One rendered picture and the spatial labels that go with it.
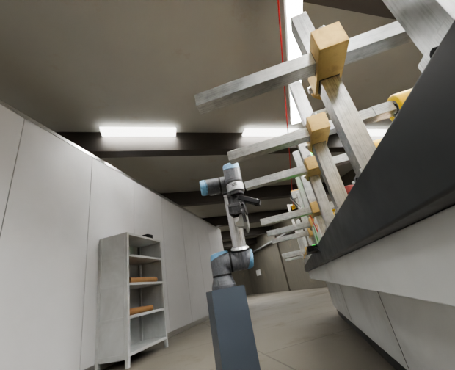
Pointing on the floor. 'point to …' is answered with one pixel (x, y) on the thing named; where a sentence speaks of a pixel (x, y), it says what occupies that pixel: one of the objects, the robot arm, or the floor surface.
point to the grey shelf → (128, 298)
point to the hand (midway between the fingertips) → (248, 230)
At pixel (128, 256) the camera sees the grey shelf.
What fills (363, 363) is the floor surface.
